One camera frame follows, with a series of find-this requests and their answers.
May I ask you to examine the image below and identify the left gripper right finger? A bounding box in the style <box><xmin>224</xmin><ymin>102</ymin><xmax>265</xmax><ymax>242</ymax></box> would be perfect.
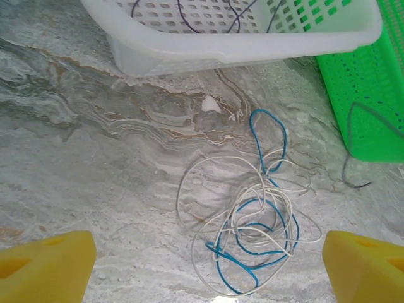
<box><xmin>321</xmin><ymin>230</ymin><xmax>404</xmax><ymax>303</ymax></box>

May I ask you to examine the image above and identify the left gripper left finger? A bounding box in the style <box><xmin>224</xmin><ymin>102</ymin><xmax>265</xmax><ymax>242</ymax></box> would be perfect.
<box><xmin>0</xmin><ymin>230</ymin><xmax>97</xmax><ymax>303</ymax></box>

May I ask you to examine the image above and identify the white thin wire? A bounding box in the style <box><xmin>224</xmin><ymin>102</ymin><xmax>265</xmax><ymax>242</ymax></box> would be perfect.
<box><xmin>213</xmin><ymin>148</ymin><xmax>318</xmax><ymax>263</ymax></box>
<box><xmin>175</xmin><ymin>155</ymin><xmax>323</xmax><ymax>298</ymax></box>

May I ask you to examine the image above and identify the dark blue-grey thin wire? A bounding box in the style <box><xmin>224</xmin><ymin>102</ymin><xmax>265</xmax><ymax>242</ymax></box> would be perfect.
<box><xmin>342</xmin><ymin>101</ymin><xmax>404</xmax><ymax>189</ymax></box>

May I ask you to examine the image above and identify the blue thin wire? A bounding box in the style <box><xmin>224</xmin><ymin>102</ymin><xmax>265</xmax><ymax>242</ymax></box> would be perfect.
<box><xmin>205</xmin><ymin>109</ymin><xmax>299</xmax><ymax>294</ymax></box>

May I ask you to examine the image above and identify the dark purple thin wire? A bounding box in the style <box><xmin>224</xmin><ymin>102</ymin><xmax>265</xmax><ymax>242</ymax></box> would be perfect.
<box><xmin>131</xmin><ymin>0</ymin><xmax>283</xmax><ymax>34</ymax></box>

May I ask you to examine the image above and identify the green plastic basket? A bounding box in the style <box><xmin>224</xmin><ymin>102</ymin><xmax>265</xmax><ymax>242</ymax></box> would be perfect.
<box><xmin>268</xmin><ymin>0</ymin><xmax>404</xmax><ymax>163</ymax></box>

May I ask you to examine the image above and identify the white plastic basket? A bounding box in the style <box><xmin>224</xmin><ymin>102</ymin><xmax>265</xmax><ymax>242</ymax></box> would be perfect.
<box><xmin>80</xmin><ymin>0</ymin><xmax>383</xmax><ymax>78</ymax></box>

